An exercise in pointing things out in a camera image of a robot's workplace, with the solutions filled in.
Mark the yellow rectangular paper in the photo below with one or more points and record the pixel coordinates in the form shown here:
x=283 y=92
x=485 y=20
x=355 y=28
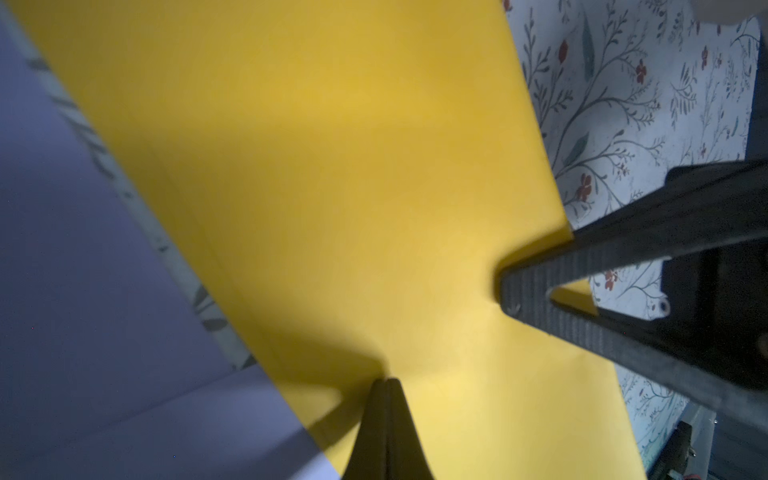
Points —
x=347 y=179

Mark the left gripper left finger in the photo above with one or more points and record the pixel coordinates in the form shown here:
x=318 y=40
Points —
x=368 y=459

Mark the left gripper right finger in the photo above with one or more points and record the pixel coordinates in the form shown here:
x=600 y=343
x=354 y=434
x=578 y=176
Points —
x=404 y=455

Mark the purple paper sheet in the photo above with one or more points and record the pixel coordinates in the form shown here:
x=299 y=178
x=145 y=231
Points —
x=107 y=371

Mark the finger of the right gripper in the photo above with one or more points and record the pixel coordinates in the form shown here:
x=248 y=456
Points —
x=704 y=330

